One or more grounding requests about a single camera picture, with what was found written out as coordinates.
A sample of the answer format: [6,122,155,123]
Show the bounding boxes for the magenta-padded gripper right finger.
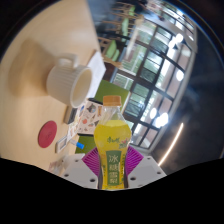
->
[125,145,167,190]

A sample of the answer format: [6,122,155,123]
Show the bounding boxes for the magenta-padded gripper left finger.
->
[60,146,102,190]

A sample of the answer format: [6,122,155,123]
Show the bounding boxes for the yellow drink bottle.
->
[93,95,133,190]

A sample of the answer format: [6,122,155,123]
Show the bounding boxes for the pink paper packet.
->
[48,159,66,174]

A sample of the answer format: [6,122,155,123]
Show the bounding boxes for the small blue-capped bottle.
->
[69,138,86,150]

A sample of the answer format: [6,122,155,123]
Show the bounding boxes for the small white device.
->
[55,135,69,154]

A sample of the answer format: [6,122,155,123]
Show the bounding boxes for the long curved ceiling light strip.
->
[158,122,185,167]

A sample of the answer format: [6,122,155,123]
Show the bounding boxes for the sticker-printed paper sheet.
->
[66,122,82,144]

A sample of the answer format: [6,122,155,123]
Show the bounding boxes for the flat round red coaster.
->
[37,120,58,149]

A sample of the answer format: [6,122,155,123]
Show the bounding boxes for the small dark box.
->
[63,106,78,125]

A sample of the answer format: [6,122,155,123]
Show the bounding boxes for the white ribbed mug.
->
[45,54,94,109]

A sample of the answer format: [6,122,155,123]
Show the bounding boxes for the white printed paper sheet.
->
[85,49,107,93]

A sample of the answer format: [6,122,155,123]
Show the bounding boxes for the wooden chairs with green seats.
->
[96,1,148,68]

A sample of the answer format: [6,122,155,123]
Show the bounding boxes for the black-framed window wall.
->
[109,0,198,149]

